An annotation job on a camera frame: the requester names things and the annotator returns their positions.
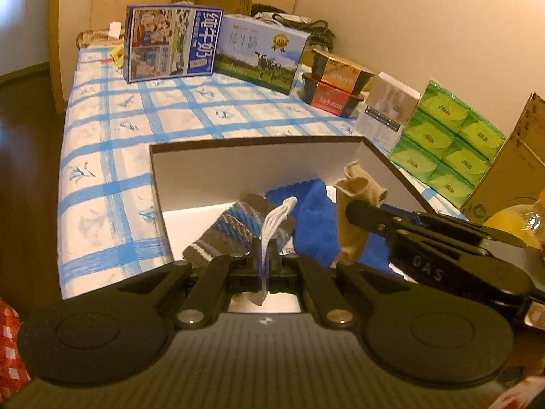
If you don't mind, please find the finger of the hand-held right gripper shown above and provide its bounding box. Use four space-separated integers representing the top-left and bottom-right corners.
379 207 469 228
347 199 403 237

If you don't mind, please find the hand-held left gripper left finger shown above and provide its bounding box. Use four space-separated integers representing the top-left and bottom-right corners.
115 236 262 329

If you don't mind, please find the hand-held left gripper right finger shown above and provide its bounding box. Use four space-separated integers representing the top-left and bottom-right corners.
267 241 407 329

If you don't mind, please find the beige sock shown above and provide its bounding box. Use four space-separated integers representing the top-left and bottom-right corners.
333 160 389 265

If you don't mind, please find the grey striped knitted sock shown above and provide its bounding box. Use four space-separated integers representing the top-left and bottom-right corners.
183 194 297 265

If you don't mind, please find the white crocheted ring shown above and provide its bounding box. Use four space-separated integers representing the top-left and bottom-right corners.
245 196 299 307

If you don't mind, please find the blue towel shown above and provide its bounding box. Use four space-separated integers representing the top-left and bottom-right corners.
265 178 401 275

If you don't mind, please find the orange juice bottle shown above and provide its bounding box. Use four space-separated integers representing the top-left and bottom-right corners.
483 190 545 252

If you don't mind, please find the stack of green tissue packs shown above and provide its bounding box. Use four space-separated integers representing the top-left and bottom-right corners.
389 79 507 209

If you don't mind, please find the large brown cardboard box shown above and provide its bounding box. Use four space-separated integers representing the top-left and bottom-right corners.
460 91 545 224

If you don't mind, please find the white product box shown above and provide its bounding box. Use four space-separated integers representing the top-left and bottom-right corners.
355 72 421 151

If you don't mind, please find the red label noodle bowl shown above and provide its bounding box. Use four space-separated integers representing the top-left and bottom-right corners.
301 72 367 118

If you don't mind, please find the blue checked bed sheet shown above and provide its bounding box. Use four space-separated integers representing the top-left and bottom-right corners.
57 45 469 301

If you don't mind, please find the cow print milk box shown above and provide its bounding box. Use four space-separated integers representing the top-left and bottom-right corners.
213 14 312 95

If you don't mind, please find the black bag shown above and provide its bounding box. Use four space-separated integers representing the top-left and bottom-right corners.
251 3 335 47

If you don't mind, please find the blue cartoon milk carton box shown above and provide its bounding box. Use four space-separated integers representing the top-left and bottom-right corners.
124 5 224 84

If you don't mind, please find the red checked cloth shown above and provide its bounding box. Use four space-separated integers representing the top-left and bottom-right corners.
0 298 30 401

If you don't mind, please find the wicker basket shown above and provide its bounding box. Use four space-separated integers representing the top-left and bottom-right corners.
76 29 126 49

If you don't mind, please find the light wooden side panel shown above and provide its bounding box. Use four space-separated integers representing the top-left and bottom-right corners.
49 0 92 113

